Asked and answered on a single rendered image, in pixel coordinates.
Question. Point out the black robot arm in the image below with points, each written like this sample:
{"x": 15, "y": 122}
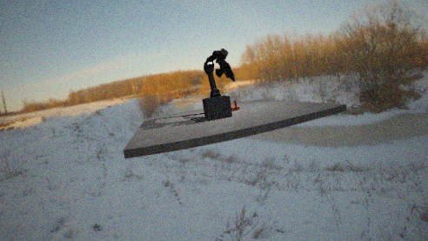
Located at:
{"x": 220, "y": 56}

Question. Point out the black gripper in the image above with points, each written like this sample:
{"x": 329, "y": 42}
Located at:
{"x": 227, "y": 68}

